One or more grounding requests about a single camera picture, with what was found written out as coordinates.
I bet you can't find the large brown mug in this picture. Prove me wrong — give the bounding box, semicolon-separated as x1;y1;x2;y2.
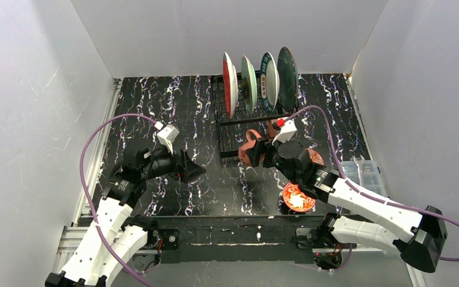
238;129;262;166

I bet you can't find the black wire dish rack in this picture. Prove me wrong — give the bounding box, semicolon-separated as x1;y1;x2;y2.
210;73;292;161

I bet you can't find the green rim lettered plate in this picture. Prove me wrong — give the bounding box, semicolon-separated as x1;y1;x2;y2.
259;52;280;114

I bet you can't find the light green flower plate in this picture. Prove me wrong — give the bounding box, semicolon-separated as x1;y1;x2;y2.
241;55;258;116

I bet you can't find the red teal floral plate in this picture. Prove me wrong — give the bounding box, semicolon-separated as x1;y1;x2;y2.
222;52;238;119

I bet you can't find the dark blue glazed plate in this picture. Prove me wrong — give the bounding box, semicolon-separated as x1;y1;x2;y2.
277;47;298;113

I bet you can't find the small brown cup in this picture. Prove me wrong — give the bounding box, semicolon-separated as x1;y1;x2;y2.
265;119;280;139

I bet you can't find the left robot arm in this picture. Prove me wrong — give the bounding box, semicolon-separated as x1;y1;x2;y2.
45;145;206;286

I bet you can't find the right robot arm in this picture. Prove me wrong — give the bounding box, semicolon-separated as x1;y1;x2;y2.
245;139;447;273

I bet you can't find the red geometric pattern bowl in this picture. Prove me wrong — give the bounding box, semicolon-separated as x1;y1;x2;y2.
307;148;325;165

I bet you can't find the orange floral pattern bowl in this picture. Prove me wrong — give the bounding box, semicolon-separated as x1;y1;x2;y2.
281;182;316;212

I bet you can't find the silver wrench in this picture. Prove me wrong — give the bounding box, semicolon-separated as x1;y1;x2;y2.
353;156;365;185

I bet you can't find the clear plastic box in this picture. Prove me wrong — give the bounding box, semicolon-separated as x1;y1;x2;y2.
341;159;388;197

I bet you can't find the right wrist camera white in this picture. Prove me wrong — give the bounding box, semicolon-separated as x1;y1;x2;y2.
272;118;297;145

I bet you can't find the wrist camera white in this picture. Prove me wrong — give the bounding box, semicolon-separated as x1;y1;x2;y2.
272;118;297;145
154;121;179;154

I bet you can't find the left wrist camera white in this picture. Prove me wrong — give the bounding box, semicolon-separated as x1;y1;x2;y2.
154;121;179;154

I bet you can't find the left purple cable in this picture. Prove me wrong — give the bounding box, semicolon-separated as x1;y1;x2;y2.
79;114;163;287

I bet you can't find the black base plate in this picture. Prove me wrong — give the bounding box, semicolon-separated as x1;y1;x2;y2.
132;215;357;265

